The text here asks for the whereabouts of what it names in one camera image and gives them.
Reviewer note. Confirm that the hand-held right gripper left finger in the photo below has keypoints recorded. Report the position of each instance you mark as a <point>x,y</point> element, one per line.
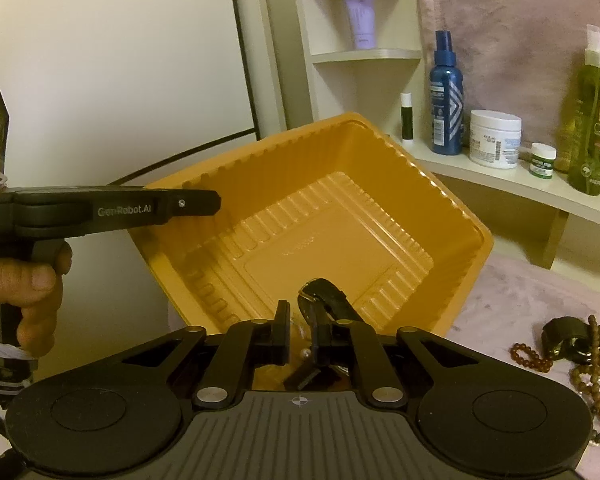
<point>281,332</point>

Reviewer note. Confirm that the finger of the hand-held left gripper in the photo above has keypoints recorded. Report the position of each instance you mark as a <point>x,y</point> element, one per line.
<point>200,202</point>

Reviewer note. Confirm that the white corner shelf unit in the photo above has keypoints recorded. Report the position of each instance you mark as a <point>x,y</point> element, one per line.
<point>480,170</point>

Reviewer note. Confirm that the lilac fuzzy blanket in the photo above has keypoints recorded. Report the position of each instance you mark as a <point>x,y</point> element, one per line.
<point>520,300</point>

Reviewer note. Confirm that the purple tube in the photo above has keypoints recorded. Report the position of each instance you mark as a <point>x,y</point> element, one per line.
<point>359,15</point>

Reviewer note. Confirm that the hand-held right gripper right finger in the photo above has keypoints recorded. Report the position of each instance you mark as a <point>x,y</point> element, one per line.
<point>320,342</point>

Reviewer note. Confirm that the person's left hand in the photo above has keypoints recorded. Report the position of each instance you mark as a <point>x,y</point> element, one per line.
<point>25,280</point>

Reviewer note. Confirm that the orange plastic tray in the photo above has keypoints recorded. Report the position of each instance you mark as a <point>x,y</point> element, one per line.
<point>330,220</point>

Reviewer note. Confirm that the lip balm stick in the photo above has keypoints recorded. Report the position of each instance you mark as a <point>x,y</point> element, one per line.
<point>406,117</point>

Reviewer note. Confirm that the black cuff band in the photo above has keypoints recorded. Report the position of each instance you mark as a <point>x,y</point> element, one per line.
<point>562,332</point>

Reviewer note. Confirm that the green spray bottle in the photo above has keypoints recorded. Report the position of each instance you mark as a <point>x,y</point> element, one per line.
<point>592,130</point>

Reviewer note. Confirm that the blue spray bottle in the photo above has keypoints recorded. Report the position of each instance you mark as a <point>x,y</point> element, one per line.
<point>446,105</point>

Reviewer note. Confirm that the small green-label jar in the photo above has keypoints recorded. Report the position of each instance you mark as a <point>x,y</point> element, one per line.
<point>542,162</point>

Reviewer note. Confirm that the pink hanging towel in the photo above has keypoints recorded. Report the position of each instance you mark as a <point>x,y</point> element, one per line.
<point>520,35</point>

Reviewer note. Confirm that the black wristwatch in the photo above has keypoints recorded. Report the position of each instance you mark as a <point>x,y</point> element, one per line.
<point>325,292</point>

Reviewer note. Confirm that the white cream jar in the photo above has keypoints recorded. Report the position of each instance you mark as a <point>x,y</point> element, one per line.
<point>495,140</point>

